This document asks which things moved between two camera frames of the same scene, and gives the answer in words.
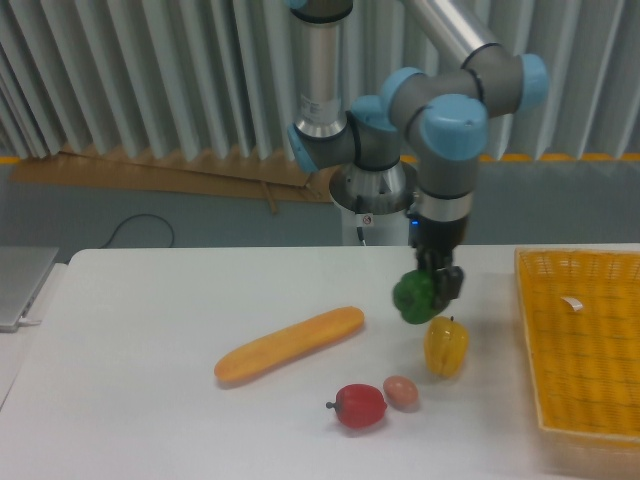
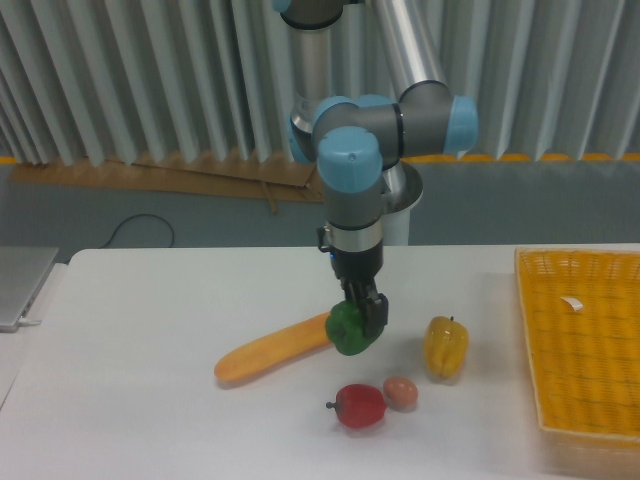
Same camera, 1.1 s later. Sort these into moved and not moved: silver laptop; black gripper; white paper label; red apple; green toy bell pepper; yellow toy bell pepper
Moved: black gripper; green toy bell pepper
Not moved: white paper label; yellow toy bell pepper; red apple; silver laptop
